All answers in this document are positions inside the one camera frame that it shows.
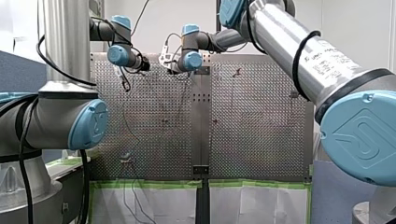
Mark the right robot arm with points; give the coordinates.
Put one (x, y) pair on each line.
(280, 34)

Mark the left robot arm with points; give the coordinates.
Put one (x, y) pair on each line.
(65, 40)

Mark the connector holder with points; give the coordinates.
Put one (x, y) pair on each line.
(124, 160)

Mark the black panel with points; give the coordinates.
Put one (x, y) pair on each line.
(72, 193)

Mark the metal post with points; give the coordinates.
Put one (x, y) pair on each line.
(294, 93)

